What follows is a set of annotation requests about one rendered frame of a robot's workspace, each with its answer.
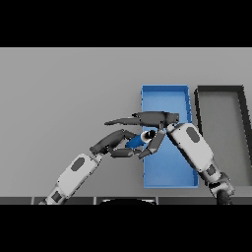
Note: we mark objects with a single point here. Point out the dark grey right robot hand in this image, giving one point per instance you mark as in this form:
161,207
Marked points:
152,119

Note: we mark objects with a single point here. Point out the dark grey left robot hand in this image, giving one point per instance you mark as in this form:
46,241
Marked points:
111,141

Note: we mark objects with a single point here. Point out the blue pipe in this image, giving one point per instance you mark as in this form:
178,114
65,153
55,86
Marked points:
138,139

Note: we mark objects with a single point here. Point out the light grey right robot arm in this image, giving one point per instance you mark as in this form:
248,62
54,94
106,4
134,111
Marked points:
197,149

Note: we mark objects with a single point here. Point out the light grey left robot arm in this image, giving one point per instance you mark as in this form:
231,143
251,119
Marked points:
74,176

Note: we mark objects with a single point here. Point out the blue bin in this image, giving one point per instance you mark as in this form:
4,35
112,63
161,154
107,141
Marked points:
167,157

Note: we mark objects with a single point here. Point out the dark grey bin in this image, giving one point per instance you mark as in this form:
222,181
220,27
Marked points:
223,131

